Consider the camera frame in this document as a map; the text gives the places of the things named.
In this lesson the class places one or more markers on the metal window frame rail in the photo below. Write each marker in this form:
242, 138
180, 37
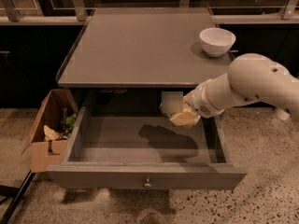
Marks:
79, 11

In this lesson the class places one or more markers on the grey cabinet with top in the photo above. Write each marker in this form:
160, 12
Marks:
124, 48

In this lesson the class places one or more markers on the round metal drawer knob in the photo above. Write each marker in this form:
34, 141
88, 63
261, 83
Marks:
147, 184

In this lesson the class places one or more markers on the crushed 7up soda can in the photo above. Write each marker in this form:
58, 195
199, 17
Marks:
179, 111

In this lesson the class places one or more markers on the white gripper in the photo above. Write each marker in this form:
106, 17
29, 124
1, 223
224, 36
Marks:
201, 100

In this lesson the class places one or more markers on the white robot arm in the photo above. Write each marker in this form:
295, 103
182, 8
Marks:
250, 78

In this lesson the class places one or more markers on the white ceramic bowl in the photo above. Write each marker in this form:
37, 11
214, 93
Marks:
216, 41

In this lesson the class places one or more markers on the brown cardboard box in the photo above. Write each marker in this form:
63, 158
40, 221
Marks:
53, 111

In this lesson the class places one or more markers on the black floor bar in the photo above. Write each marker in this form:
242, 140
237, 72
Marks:
15, 193

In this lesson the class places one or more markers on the open grey top drawer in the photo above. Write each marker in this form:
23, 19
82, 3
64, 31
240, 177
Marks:
119, 151

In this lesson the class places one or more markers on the crumpled beige paper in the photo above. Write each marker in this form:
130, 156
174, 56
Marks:
50, 134

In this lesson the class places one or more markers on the green plastic item in box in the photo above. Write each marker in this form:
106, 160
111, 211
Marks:
70, 123

